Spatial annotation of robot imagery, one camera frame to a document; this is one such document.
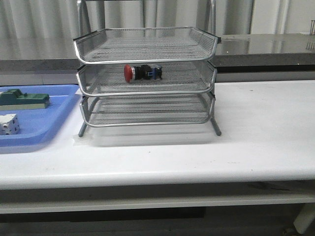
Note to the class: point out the red emergency stop button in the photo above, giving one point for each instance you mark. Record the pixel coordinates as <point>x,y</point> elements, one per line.
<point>143,72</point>

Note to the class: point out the silver mesh top tray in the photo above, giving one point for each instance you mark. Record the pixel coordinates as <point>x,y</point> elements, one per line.
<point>135,45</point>

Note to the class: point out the blue plastic tray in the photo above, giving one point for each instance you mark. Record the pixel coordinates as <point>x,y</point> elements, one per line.
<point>40,125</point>

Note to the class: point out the green terminal block component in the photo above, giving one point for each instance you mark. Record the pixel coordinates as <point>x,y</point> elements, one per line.
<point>14,99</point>

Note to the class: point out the white circuit breaker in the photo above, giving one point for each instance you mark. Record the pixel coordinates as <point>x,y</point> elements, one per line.
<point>9,124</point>

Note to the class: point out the grey stone back counter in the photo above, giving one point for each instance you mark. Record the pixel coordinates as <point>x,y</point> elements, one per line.
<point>236,53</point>

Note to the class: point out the white table leg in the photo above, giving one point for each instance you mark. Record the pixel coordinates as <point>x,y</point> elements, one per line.
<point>305,218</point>

